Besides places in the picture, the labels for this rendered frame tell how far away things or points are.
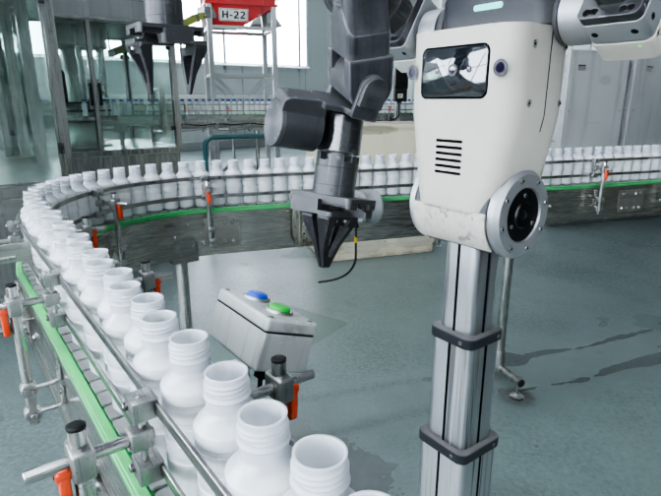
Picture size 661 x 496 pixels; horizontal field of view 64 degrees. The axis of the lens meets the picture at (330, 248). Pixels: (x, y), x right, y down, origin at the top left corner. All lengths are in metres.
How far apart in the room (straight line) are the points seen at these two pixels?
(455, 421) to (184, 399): 0.74
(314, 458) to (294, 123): 0.40
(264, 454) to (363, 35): 0.45
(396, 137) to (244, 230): 2.85
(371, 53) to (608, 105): 6.10
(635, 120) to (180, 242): 5.85
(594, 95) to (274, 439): 6.29
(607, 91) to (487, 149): 5.77
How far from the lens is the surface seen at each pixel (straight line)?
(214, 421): 0.46
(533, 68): 0.93
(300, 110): 0.65
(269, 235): 2.04
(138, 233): 1.89
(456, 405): 1.14
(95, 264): 0.81
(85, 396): 0.81
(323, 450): 0.38
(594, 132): 6.60
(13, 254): 1.29
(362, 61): 0.65
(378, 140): 4.60
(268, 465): 0.40
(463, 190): 0.94
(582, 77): 6.42
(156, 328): 0.56
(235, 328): 0.72
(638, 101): 7.01
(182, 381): 0.52
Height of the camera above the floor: 1.38
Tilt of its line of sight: 16 degrees down
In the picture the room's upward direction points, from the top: straight up
